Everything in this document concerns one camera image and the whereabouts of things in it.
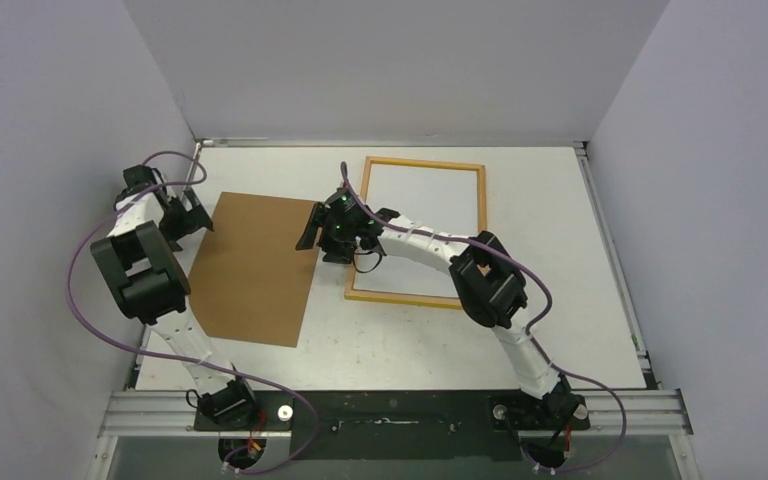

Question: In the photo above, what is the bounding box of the brown cardboard backing board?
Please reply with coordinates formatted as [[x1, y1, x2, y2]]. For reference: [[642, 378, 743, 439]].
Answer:
[[188, 192, 317, 347]]

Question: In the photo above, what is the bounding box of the yellow wooden picture frame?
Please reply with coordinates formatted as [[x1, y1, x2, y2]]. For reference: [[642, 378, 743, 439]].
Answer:
[[344, 156, 489, 311]]

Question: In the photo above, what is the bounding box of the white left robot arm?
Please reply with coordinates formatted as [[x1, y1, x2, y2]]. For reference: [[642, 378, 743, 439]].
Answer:
[[90, 165, 259, 431]]

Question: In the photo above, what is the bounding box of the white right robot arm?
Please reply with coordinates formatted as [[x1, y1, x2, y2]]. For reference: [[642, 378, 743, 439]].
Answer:
[[295, 188, 571, 429]]

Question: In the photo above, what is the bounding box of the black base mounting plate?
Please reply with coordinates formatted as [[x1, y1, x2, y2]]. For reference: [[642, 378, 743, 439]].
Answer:
[[193, 390, 591, 461]]

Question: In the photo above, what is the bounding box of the aluminium rail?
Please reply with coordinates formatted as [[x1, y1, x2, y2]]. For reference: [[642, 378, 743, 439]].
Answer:
[[99, 390, 692, 438]]

